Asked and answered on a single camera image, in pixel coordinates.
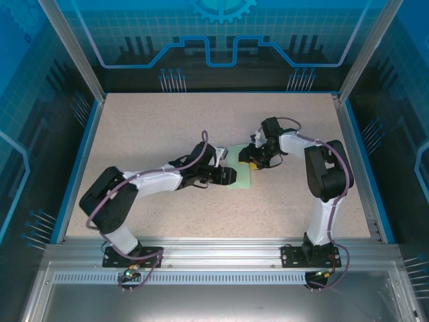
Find slotted metal cable duct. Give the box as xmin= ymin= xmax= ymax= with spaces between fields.
xmin=53 ymin=272 xmax=398 ymax=286

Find blue circuit graphic side panel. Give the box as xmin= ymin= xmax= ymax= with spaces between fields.
xmin=0 ymin=0 xmax=98 ymax=322
xmin=348 ymin=0 xmax=429 ymax=322

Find blue gear graphic panel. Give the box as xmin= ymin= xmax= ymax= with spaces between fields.
xmin=62 ymin=0 xmax=379 ymax=93

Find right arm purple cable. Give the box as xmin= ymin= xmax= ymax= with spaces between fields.
xmin=276 ymin=116 xmax=355 ymax=293

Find grey metal sheet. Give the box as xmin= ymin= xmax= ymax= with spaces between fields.
xmin=19 ymin=261 xmax=429 ymax=322

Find blue table edge strip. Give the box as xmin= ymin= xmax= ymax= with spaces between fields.
xmin=50 ymin=99 xmax=103 ymax=244
xmin=345 ymin=99 xmax=396 ymax=244

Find right arm cable connector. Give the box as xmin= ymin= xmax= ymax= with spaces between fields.
xmin=306 ymin=270 xmax=336 ymax=281

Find light green cloth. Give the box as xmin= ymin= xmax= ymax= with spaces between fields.
xmin=224 ymin=142 xmax=253 ymax=191

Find arm cable connector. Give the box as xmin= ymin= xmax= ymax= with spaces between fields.
xmin=119 ymin=264 xmax=141 ymax=282
xmin=306 ymin=270 xmax=336 ymax=281

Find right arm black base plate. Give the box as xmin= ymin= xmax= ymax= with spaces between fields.
xmin=280 ymin=244 xmax=343 ymax=269

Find left arm cable connector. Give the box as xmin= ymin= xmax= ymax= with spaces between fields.
xmin=119 ymin=264 xmax=141 ymax=282

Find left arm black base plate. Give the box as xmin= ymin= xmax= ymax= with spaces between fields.
xmin=103 ymin=246 xmax=165 ymax=269

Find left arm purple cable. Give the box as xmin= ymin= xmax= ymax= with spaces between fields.
xmin=85 ymin=129 xmax=210 ymax=293

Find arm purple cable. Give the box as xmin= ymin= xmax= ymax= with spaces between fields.
xmin=85 ymin=129 xmax=210 ymax=293
xmin=276 ymin=116 xmax=355 ymax=293

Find aluminium corner post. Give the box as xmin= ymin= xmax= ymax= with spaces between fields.
xmin=36 ymin=0 xmax=107 ymax=101
xmin=336 ymin=0 xmax=405 ymax=103

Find aluminium frame rail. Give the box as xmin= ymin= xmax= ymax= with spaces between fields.
xmin=43 ymin=236 xmax=403 ymax=269

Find aluminium side rail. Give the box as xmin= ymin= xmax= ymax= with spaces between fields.
xmin=330 ymin=93 xmax=383 ymax=243

